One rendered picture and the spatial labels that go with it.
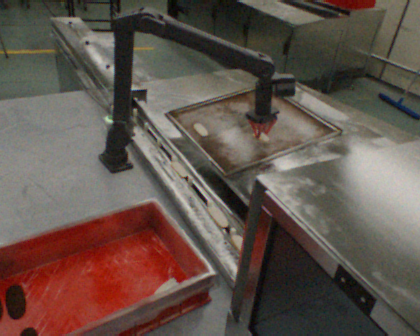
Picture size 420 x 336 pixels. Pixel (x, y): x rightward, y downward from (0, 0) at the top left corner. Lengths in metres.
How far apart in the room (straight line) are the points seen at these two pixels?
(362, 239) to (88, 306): 0.68
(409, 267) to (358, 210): 0.10
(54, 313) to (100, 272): 0.14
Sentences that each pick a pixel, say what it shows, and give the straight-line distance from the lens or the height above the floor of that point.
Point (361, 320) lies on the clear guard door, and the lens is 0.50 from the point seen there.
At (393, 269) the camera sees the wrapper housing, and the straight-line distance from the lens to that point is 0.50.
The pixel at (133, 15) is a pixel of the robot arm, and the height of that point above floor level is 1.34.
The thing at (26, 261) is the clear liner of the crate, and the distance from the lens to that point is 1.10.
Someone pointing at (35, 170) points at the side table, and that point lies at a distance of 1.50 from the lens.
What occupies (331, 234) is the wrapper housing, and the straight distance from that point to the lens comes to 0.52.
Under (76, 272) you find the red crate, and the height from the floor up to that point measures 0.82.
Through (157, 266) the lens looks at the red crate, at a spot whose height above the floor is 0.82.
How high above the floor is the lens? 1.61
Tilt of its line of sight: 32 degrees down
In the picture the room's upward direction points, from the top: 6 degrees clockwise
